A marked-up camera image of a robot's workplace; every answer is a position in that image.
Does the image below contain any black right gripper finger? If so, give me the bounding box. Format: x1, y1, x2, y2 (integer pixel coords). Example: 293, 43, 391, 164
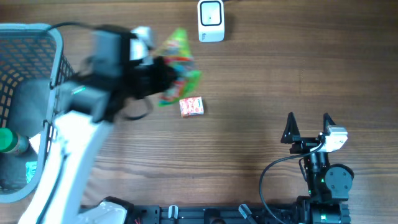
280, 112, 301, 144
323, 113, 335, 133

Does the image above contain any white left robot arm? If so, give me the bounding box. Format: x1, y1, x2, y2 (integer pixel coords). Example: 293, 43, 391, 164
19, 25, 175, 223

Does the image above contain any white barcode scanner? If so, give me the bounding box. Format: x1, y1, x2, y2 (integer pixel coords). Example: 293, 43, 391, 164
197, 0, 225, 43

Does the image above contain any teal wet wipes pack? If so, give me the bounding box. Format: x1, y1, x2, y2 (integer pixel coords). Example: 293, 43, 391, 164
25, 161, 37, 183

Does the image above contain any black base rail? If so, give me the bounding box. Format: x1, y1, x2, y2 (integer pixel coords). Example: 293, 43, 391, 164
74, 203, 351, 224

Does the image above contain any white blue carton box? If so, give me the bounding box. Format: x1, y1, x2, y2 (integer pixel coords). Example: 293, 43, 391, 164
29, 133, 41, 154

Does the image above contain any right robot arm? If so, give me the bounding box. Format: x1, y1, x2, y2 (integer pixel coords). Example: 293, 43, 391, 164
280, 112, 354, 223

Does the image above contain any grey plastic mesh basket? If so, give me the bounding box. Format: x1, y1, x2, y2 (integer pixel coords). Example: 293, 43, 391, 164
1, 24, 74, 203

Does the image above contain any green lid jar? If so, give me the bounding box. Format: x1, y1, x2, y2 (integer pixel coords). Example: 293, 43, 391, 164
1, 128, 29, 155

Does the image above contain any green Haribo gummy bag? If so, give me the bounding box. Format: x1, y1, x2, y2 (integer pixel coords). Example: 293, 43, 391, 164
155, 28, 201, 106

